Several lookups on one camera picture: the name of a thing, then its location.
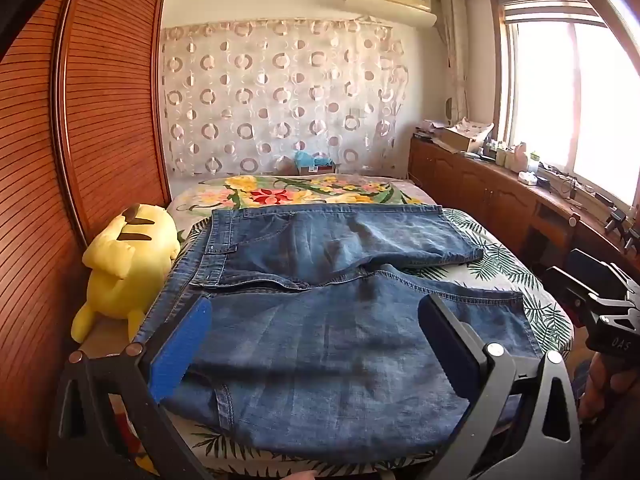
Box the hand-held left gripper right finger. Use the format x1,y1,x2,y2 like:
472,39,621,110
417,294,583,480

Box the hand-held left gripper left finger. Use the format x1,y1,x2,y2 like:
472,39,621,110
47,297,214,480

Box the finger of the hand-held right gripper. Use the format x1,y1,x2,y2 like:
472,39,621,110
570,249,636,302
542,266,596,328

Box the blue denim pants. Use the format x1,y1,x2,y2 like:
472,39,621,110
132,203,543,463

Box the person's right hand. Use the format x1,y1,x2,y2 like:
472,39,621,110
580,355,640,423

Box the yellow plush toy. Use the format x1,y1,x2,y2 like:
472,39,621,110
70,203,182,343

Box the long wooden cabinet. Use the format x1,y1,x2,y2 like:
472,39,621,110
409,135,640,311

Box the wooden framed window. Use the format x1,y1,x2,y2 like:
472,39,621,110
492,0,640,211

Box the floral pillow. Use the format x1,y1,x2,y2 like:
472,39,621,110
167,174,441,218

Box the floral printed paper bag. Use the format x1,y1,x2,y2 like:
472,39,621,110
452,116,496,142

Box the open cardboard box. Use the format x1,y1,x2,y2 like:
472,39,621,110
432,127,483,154

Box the tied window drape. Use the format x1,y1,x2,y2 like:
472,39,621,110
440,0,473,126

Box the circle patterned sheer curtain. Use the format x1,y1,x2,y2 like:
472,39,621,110
161,17,416,178

